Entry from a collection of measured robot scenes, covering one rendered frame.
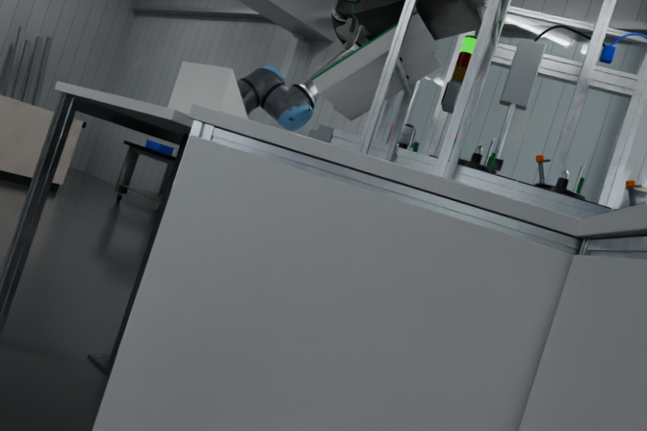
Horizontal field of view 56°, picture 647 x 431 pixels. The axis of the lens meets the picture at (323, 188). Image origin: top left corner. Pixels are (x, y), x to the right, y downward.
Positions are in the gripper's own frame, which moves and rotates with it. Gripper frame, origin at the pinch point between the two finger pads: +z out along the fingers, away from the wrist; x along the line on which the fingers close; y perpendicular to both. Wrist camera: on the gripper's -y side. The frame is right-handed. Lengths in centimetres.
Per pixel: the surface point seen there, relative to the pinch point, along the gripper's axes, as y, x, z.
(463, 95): -41, 48, 17
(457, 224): -48, 70, 44
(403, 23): -24, 48, 5
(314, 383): -33, 70, 78
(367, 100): -15.5, 22.5, 18.7
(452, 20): -31.0, 27.6, -5.1
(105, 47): 577, -657, -78
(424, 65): -27.2, 24.6, 6.8
